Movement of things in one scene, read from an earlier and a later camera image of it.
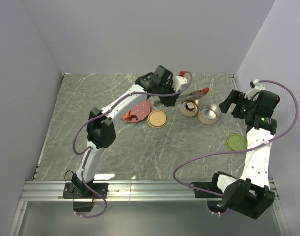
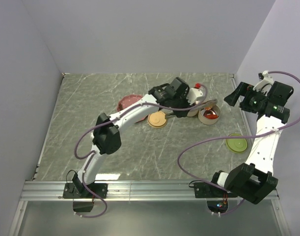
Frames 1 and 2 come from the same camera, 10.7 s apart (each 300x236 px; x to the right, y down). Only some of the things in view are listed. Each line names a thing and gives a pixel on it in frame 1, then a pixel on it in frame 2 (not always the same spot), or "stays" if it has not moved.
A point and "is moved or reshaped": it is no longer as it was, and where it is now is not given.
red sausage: (127, 115) is moved or reshaped
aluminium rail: (53, 191) stays
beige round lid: (157, 119) stays
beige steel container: (208, 113) stays
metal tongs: (187, 96) is moved or reshaped
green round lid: (236, 142) stays
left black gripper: (170, 102) -> (180, 113)
